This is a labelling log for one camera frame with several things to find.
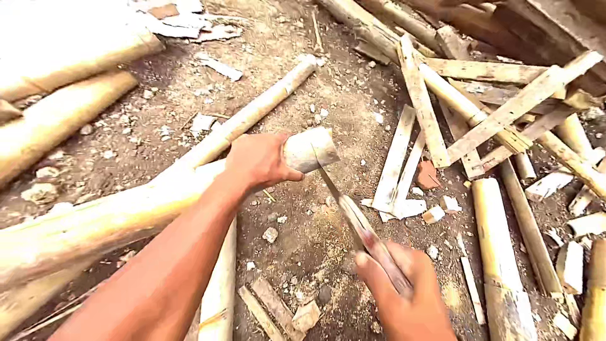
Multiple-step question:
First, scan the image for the person's left hand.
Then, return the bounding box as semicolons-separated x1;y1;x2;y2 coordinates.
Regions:
225;133;305;193

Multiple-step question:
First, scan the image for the person's right hand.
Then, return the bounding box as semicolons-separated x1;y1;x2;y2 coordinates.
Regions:
355;239;458;341

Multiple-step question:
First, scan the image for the saw with wooden handle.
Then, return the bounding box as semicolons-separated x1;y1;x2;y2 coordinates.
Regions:
311;143;414;299

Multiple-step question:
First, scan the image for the long thick bamboo pole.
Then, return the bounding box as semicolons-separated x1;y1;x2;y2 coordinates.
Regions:
0;126;341;292

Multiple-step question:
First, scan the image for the person's left forearm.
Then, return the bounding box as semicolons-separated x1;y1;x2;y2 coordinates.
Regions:
47;170;252;341

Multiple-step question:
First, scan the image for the small bamboo block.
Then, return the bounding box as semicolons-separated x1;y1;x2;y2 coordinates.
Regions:
422;205;446;225
440;195;463;214

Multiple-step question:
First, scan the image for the short pale bamboo scrap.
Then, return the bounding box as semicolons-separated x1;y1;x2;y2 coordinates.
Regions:
361;198;427;223

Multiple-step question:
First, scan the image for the thin pale wood strip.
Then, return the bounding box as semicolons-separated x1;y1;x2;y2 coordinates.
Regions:
460;256;486;326

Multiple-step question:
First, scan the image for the thin bamboo pole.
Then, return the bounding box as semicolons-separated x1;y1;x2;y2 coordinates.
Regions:
151;54;318;186

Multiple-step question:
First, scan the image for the small wood block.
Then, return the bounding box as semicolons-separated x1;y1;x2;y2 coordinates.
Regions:
292;299;322;333

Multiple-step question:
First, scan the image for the reddish brick fragment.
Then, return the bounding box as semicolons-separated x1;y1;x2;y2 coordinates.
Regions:
416;160;441;191

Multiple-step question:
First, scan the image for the narrow flat bamboo slat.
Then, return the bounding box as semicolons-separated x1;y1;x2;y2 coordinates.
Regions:
391;130;427;216

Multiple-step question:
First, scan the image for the bamboo pole with dark stains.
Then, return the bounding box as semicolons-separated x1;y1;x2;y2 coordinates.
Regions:
472;177;538;341

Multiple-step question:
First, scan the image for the broad short wood slat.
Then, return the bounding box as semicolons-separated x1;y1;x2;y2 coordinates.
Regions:
250;277;306;341

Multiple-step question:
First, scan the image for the wide flat bamboo slat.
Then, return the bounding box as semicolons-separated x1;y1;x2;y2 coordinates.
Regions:
371;105;417;212

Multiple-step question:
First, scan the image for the curved white scrap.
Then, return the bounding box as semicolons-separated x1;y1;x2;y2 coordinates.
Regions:
190;114;217;133

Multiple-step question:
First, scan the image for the narrow short wood slat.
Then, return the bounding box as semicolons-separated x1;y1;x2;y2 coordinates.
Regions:
238;285;286;341

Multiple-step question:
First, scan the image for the brownish narrow bamboo pole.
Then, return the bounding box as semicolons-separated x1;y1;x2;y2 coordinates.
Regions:
500;158;563;298

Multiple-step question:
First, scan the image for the white flat scrap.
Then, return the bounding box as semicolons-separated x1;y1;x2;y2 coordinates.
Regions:
196;52;243;81

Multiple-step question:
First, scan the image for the pale bamboo pole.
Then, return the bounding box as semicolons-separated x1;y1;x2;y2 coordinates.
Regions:
198;217;237;341

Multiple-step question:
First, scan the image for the thin dry stick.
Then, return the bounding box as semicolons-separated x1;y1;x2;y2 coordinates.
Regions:
311;9;324;53

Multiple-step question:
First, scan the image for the short split bamboo piece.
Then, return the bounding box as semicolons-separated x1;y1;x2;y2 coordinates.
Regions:
524;167;574;203

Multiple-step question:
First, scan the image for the short white bamboo piece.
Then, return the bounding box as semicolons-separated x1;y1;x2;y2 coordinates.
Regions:
556;240;585;295

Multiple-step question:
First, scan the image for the pile of split bamboo pieces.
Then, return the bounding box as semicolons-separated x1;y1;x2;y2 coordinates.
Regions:
316;0;606;200

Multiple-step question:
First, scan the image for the curved pale bamboo piece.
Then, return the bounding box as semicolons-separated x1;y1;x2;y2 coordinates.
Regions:
567;212;606;238

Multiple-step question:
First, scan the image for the pile of white bark scraps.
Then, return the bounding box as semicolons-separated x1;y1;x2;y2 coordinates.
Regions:
128;0;247;44

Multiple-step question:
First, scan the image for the yellow bamboo piece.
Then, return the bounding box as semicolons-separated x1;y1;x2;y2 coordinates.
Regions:
578;238;606;341

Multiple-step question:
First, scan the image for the thick yellow bamboo pole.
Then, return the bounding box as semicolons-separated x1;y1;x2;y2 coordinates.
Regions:
0;70;139;191
0;28;165;103

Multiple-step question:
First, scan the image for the large pale stone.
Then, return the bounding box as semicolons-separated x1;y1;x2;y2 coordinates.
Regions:
21;182;59;205

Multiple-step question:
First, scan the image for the dull tan bamboo pole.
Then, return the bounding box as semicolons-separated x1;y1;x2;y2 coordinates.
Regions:
0;255;101;341

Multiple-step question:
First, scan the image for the brown bamboo end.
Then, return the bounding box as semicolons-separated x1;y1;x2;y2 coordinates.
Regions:
0;99;23;125

